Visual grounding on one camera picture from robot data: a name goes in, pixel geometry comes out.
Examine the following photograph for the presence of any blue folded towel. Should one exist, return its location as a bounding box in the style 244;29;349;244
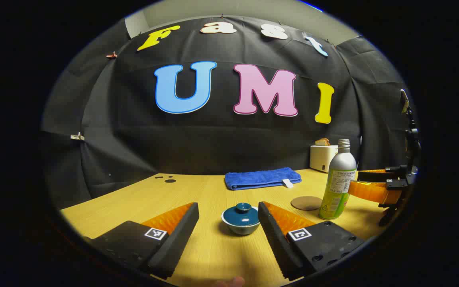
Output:
224;167;302;191

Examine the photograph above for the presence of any teal white teacup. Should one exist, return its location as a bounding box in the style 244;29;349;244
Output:
221;207;260;236

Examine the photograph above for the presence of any round brown coaster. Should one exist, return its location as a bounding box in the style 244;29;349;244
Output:
291;196;323;211

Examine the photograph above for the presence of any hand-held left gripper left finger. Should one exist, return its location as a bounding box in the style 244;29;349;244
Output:
82;202;200;279

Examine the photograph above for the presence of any white toaster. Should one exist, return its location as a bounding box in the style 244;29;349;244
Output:
310;144;339;173

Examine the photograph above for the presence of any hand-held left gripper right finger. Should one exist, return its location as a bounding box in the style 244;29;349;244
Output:
258;201;365;281

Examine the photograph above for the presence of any silver green water bottle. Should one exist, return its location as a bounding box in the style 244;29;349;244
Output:
318;139;357;220

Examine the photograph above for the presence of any black backdrop cloth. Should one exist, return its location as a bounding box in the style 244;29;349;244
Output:
40;15;419;210

